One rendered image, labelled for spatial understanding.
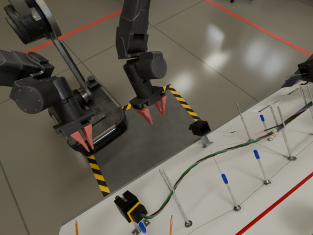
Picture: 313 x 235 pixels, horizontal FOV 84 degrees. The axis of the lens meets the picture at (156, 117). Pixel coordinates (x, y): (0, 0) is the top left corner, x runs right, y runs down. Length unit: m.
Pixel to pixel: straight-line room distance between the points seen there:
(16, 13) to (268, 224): 1.05
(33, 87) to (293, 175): 0.57
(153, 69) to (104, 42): 2.34
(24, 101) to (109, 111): 1.26
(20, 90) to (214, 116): 1.74
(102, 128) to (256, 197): 1.32
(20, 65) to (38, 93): 0.10
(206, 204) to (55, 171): 1.56
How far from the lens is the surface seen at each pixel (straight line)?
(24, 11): 0.98
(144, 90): 0.52
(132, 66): 0.50
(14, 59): 0.49
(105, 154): 1.73
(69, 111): 0.48
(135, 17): 0.49
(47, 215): 1.81
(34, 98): 0.42
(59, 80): 0.48
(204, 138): 0.72
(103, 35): 2.89
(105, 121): 1.60
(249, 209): 0.43
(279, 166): 0.52
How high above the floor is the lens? 1.59
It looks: 60 degrees down
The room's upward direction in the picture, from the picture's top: straight up
